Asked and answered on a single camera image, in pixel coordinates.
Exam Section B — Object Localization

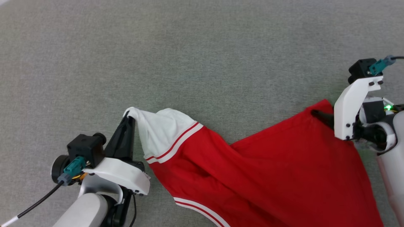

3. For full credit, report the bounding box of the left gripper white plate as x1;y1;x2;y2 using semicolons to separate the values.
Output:
82;115;151;196

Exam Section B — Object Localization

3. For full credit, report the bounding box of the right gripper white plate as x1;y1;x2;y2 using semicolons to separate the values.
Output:
311;75;384;141

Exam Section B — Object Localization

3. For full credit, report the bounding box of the red white-striped garment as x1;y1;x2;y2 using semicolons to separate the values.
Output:
123;99;384;227

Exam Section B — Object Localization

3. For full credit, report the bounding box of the left teal cable connector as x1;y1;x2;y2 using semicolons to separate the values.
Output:
57;156;86;186

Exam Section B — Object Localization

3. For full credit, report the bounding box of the teal cable connector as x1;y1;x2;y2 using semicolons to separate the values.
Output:
368;55;396;76
57;156;86;186

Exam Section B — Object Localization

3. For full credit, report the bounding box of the right teal cable connector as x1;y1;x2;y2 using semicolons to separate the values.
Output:
368;55;396;76

